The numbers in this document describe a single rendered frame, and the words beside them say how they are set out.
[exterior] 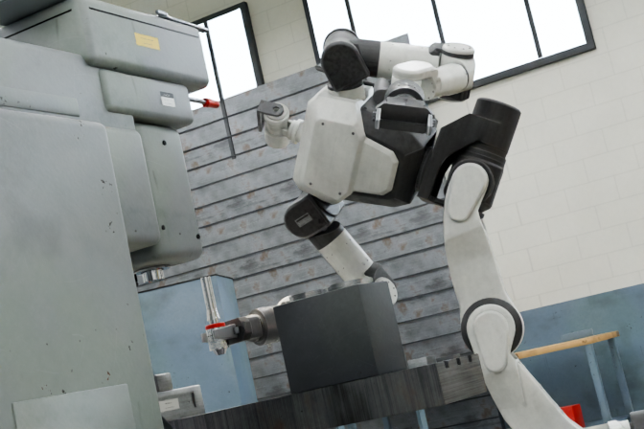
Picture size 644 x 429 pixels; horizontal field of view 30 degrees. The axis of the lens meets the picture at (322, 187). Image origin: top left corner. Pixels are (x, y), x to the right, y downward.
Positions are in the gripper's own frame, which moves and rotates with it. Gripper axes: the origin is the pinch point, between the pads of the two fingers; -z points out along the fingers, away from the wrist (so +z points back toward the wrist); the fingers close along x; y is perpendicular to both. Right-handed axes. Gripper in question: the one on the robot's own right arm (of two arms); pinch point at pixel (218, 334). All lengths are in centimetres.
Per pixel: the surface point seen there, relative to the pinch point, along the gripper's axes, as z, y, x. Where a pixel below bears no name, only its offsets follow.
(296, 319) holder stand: -3.4, 2.2, 36.2
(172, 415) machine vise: -11.4, 15.7, -8.6
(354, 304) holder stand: 1, 2, 50
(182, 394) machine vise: -5.9, 11.5, -11.4
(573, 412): 537, 79, -392
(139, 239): -25.9, -21.3, 18.4
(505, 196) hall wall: 598, -101, -463
